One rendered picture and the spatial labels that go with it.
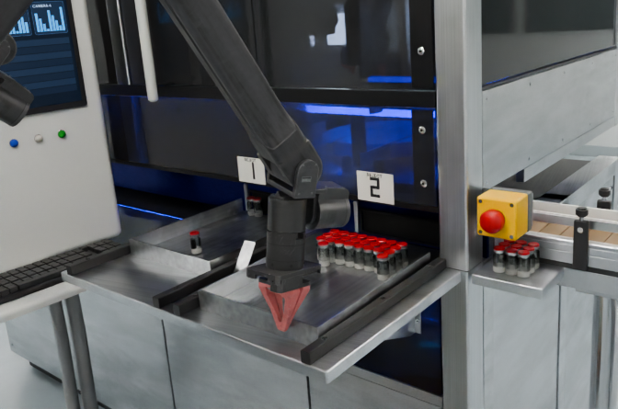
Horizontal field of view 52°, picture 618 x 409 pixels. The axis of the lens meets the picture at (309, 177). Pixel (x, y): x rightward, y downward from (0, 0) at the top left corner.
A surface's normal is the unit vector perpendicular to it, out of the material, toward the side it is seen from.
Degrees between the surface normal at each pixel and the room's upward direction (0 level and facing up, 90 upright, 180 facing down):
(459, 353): 90
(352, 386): 90
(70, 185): 90
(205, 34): 99
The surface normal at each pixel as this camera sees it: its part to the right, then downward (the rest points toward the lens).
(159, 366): -0.64, 0.24
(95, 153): 0.73, 0.12
